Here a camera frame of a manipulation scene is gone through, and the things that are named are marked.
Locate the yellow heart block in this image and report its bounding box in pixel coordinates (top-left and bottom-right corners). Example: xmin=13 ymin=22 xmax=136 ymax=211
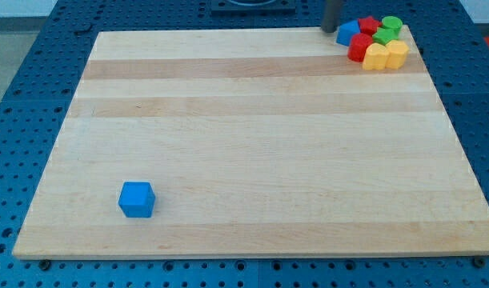
xmin=362 ymin=43 xmax=390 ymax=70

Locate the blue pentagon block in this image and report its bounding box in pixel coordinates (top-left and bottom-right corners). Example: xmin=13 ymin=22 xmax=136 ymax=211
xmin=336 ymin=20 xmax=361 ymax=46

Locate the red cylinder block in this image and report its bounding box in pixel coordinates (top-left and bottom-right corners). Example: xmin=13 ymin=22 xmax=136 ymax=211
xmin=347 ymin=33 xmax=374 ymax=62

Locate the green star block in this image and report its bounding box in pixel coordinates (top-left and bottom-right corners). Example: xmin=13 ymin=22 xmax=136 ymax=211
xmin=372 ymin=27 xmax=400 ymax=46

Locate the blue cube block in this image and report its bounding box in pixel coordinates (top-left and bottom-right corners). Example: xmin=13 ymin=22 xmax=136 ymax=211
xmin=118 ymin=182 xmax=155 ymax=218

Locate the green cylinder block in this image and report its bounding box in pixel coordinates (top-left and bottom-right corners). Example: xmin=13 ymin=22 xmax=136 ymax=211
xmin=381 ymin=15 xmax=403 ymax=35

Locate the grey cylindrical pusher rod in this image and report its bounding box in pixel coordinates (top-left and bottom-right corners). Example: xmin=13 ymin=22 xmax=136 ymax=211
xmin=320 ymin=0 xmax=344 ymax=33

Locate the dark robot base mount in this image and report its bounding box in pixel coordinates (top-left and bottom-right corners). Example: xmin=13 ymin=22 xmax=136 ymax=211
xmin=209 ymin=0 xmax=297 ymax=15

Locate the light wooden board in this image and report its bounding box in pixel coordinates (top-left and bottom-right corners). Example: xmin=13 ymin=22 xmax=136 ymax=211
xmin=13 ymin=27 xmax=489 ymax=260

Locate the red star block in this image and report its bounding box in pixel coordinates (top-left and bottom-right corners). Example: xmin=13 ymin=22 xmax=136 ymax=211
xmin=358 ymin=16 xmax=383 ymax=36

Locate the yellow hexagon block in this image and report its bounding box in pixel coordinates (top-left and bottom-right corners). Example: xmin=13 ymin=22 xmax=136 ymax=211
xmin=386 ymin=40 xmax=410 ymax=69

